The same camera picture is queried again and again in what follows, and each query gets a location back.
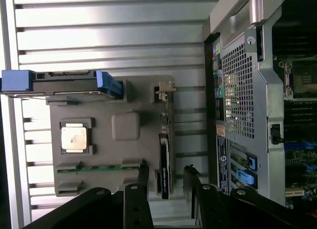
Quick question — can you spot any blue slot retainer clip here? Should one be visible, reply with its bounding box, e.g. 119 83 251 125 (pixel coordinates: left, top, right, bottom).
247 156 258 171
236 169 256 187

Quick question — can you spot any green RAM stick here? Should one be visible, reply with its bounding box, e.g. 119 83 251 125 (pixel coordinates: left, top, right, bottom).
56 164 141 173

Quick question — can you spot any grey plastic parts rack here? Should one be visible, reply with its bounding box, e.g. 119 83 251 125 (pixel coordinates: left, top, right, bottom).
46 74 177 202

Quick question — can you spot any white expansion slot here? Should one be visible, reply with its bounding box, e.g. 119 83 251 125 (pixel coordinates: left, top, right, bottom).
284 188 306 198

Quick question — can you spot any silver CPU chip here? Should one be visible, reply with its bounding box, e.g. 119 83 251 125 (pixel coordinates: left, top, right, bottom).
60 126 88 150

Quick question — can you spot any green motherboard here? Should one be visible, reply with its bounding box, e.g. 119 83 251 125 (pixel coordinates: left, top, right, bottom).
272 54 317 207

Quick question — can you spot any blue expansion slot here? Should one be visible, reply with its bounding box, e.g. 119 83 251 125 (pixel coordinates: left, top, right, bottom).
284 142 317 150

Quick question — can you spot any grey open PC case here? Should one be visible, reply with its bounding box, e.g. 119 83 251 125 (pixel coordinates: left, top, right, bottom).
202 0 317 210

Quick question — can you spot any hard disk with blue carrier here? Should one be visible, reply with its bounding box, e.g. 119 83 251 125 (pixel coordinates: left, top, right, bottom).
0 69 124 101

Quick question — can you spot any metal CPU socket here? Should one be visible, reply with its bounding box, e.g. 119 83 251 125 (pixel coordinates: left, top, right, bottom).
278 57 317 101

